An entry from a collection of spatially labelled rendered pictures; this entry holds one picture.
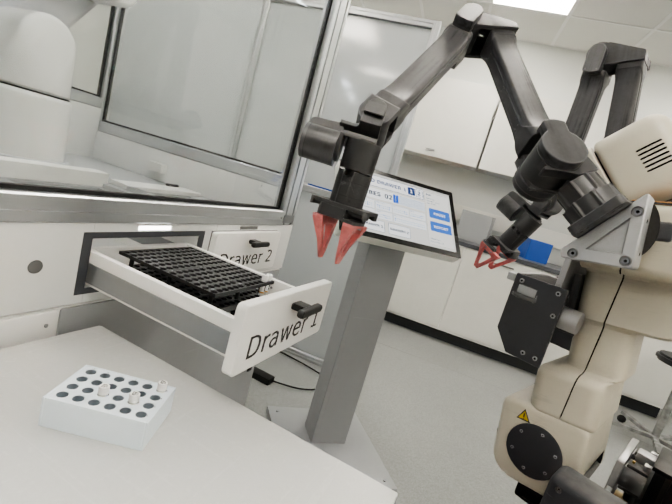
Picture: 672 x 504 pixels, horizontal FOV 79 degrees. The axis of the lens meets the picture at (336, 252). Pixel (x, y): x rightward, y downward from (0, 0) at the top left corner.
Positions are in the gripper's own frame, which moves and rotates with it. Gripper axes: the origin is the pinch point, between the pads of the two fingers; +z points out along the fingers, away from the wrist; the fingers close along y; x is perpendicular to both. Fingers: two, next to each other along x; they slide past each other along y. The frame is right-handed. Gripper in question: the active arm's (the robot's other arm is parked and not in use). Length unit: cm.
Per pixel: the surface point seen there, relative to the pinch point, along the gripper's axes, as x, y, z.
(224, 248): -17.9, 34.5, 11.5
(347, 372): -92, 15, 61
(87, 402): 31.4, 11.1, 20.8
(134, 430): 29.7, 4.9, 21.9
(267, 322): 10.5, 2.3, 11.1
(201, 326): 15.5, 10.1, 14.1
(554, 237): -373, -60, -21
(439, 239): -98, -2, -2
